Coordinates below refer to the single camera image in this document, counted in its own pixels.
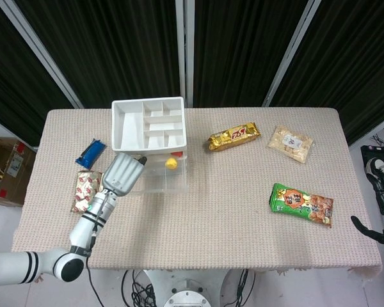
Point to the clear drawer with toys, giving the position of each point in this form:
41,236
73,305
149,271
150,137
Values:
166,182

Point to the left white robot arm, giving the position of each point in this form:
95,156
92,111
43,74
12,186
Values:
83,228

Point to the green snack bag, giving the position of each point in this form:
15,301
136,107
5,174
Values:
300,204

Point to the gold biscuit packet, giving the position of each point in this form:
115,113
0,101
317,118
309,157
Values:
235,136

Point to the clear bag beige snacks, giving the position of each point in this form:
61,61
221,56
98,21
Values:
289,144

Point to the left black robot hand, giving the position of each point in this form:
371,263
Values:
121,174

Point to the white plastic drawer cabinet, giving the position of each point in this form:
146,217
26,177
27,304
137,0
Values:
128,128

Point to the beige waffle tablecloth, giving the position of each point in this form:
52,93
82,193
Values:
211,224

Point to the blue snack packet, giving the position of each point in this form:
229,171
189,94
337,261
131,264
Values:
91,154

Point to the gold foil packet red marks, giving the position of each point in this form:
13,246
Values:
84,192

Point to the white frame post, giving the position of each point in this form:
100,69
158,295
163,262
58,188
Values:
291,54
41,54
185,54

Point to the brown cardboard box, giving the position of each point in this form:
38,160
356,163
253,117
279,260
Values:
6,172

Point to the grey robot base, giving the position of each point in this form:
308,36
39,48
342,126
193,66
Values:
187,288

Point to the yellow round toy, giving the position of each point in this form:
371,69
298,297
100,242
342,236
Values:
171,163

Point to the red toy piece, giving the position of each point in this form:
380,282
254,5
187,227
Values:
177,154

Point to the black pleated curtain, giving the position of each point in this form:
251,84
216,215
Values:
9,80
243,48
355,57
115,48

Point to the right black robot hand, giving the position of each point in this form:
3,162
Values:
382,188

